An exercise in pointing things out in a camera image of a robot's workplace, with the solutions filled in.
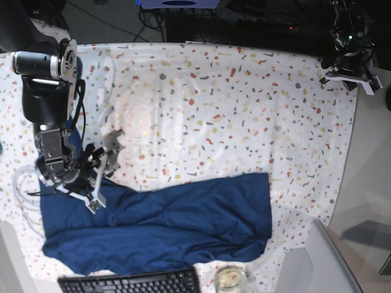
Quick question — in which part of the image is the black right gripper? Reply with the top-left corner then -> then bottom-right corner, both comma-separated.
36,143 -> 106,195

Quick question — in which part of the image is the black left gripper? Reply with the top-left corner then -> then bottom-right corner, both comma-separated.
321,51 -> 373,78

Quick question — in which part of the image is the dark blue t-shirt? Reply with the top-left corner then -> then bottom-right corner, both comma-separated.
40,67 -> 272,275

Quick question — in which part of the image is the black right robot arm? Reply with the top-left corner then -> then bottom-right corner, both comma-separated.
1,1 -> 108,201

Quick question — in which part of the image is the terrazzo patterned tablecloth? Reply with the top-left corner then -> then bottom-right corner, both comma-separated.
0,41 -> 362,290

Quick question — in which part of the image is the black computer keyboard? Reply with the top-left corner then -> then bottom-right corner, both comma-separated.
57,267 -> 201,293

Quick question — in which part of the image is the clear glass jar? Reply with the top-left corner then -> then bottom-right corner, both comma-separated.
214,266 -> 247,293

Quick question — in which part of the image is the blue box at top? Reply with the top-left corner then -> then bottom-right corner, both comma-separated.
136,0 -> 229,9

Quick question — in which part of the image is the grey monitor edge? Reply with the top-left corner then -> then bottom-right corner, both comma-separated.
306,220 -> 363,292

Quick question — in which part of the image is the coiled white cable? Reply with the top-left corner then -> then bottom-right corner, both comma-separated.
12,164 -> 46,239

